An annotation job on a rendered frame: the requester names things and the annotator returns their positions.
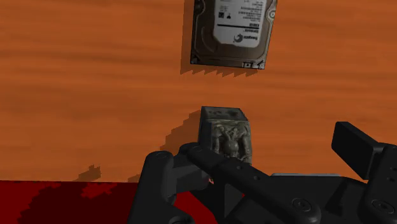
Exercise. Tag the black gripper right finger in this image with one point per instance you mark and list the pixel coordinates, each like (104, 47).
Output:
(356, 145)

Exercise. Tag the grey hard disk drive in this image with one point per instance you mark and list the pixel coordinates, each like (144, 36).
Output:
(235, 28)

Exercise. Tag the grey carved stone block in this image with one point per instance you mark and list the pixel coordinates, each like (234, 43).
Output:
(228, 135)

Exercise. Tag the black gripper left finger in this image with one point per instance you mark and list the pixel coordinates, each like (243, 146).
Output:
(235, 173)

